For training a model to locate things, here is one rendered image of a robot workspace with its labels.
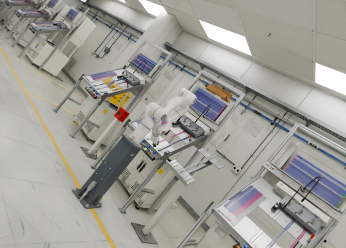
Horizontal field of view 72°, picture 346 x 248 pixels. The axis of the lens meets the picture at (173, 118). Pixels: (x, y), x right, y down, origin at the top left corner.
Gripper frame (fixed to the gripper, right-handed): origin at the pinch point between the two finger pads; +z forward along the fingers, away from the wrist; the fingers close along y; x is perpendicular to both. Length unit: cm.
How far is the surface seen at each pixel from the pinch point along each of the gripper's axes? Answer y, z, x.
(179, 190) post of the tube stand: 45, 27, 1
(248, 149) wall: 11, 92, 198
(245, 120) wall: -27, 64, 226
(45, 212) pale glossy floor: 22, -4, -113
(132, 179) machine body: -23, 69, -12
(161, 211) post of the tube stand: 44, 47, -19
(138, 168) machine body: -26, 58, -1
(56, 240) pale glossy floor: 47, -4, -113
